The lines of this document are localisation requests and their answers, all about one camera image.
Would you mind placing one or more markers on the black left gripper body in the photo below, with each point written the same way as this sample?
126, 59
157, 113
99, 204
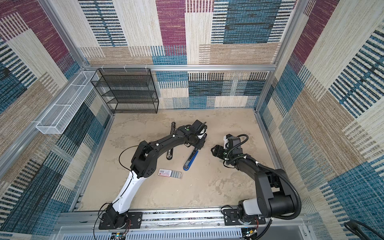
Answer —
198, 143

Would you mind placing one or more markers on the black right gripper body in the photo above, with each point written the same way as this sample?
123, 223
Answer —
221, 152

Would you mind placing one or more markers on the blue stapler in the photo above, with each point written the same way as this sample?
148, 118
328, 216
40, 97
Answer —
190, 160

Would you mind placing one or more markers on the red white staple box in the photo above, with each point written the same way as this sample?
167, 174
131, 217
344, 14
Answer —
165, 173

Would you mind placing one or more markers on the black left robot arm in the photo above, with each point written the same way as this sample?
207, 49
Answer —
143, 165

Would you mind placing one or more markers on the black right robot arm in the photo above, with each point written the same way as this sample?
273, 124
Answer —
276, 196

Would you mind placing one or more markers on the black mesh shelf rack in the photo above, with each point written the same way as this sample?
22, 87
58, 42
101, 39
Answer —
129, 90

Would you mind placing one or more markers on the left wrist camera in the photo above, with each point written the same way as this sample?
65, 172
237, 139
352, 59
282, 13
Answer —
202, 129

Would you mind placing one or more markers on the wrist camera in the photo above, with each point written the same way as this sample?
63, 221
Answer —
202, 129
226, 141

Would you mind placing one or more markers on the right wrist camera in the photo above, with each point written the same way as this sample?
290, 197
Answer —
226, 141

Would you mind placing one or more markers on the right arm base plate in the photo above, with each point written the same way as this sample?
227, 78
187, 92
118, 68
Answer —
234, 217

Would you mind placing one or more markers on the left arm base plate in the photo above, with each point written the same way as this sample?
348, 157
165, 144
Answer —
129, 220

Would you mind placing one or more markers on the white wire mesh basket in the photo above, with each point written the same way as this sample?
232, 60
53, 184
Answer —
58, 117

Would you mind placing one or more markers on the aluminium front rail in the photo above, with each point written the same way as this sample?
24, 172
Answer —
212, 223

